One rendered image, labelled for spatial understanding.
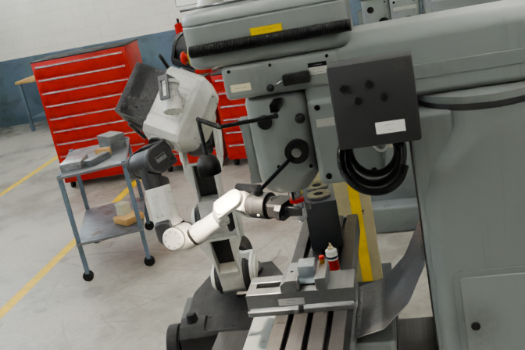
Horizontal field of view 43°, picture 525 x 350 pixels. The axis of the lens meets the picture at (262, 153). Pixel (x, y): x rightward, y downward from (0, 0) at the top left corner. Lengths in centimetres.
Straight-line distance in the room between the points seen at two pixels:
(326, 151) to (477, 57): 48
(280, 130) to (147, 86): 65
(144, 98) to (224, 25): 62
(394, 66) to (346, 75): 11
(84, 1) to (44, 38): 105
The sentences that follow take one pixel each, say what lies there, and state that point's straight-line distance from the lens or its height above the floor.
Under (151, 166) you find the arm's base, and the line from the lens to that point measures 227.
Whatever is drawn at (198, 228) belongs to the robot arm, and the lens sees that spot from 226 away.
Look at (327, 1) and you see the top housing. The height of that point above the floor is 186.
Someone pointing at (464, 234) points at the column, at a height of 118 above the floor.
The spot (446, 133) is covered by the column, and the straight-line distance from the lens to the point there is 183.
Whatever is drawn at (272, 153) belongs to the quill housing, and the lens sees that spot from 194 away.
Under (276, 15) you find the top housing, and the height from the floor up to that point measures 185.
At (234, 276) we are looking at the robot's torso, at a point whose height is 72.
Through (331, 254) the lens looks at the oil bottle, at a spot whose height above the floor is 101.
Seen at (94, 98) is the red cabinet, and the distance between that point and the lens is 729.
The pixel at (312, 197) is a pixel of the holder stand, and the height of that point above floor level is 113.
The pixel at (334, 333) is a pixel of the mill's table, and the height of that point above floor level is 93.
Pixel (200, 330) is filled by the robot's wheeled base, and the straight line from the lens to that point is 285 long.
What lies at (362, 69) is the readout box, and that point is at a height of 171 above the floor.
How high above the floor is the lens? 199
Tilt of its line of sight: 16 degrees down
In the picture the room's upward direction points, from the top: 11 degrees counter-clockwise
